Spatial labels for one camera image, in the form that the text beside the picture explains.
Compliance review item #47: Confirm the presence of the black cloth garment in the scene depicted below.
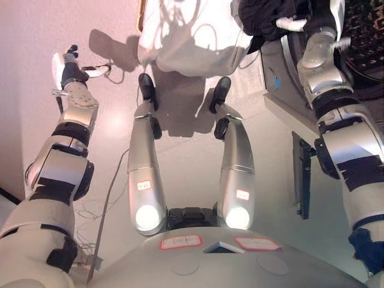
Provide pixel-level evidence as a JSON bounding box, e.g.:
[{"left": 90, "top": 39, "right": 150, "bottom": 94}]
[{"left": 230, "top": 0, "right": 308, "bottom": 55}]

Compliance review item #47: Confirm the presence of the silver robot leg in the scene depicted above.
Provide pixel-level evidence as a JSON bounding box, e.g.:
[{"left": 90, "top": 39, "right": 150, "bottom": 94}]
[
  {"left": 213, "top": 103, "right": 256, "bottom": 231},
  {"left": 127, "top": 100, "right": 168, "bottom": 238}
]

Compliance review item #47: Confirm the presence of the grey front-load washing machine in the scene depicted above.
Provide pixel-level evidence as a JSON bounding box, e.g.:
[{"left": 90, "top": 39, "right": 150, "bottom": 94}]
[{"left": 260, "top": 0, "right": 384, "bottom": 106}]

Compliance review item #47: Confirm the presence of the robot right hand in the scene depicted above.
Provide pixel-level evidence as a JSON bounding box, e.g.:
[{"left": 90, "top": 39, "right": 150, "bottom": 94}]
[{"left": 275, "top": 16, "right": 335, "bottom": 34}]

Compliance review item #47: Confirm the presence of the black robot left foot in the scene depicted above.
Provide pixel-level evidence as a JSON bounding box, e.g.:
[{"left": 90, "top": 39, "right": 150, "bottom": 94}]
[{"left": 138, "top": 73, "right": 159, "bottom": 111}]

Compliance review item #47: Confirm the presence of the silver robot right leg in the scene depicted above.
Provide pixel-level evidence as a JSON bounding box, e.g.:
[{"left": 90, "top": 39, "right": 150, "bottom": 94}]
[{"left": 213, "top": 103, "right": 256, "bottom": 231}]

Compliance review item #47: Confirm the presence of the grey tether cable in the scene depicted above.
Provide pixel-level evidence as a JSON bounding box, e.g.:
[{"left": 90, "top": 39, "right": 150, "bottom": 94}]
[{"left": 86, "top": 149, "right": 130, "bottom": 284}]

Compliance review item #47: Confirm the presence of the silver robot left leg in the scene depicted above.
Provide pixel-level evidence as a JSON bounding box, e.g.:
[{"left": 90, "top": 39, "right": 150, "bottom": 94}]
[{"left": 127, "top": 100, "right": 168, "bottom": 238}]

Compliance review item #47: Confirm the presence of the white cloth garment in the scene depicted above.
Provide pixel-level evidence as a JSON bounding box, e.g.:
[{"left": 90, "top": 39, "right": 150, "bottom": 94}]
[{"left": 138, "top": 0, "right": 256, "bottom": 78}]

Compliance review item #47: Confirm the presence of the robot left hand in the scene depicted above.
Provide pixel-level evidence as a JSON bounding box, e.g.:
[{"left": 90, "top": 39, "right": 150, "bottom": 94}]
[{"left": 51, "top": 44, "right": 110, "bottom": 90}]

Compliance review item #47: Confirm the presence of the red-bordered white label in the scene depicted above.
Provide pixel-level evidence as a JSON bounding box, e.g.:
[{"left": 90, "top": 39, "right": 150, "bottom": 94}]
[
  {"left": 235, "top": 236, "right": 283, "bottom": 251},
  {"left": 158, "top": 235, "right": 202, "bottom": 251}
]

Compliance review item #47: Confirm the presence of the black robot right foot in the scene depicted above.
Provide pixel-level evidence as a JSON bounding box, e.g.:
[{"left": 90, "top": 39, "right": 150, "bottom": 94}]
[{"left": 209, "top": 76, "right": 232, "bottom": 115}]

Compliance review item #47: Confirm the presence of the black robot foot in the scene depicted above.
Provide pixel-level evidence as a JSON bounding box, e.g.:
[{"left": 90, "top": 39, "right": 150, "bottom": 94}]
[
  {"left": 209, "top": 76, "right": 232, "bottom": 115},
  {"left": 138, "top": 73, "right": 159, "bottom": 111}
]

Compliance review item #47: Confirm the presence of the white cabinet panel beside washer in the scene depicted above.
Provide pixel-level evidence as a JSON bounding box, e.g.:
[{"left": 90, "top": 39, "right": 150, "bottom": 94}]
[{"left": 262, "top": 89, "right": 322, "bottom": 157}]

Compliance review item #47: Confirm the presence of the brown cardboard box basket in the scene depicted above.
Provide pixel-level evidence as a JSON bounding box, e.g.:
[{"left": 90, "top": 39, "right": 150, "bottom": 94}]
[{"left": 136, "top": 0, "right": 148, "bottom": 32}]

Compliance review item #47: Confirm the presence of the grey robot torso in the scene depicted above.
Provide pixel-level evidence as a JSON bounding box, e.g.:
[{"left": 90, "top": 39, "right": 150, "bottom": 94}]
[{"left": 64, "top": 205, "right": 374, "bottom": 288}]

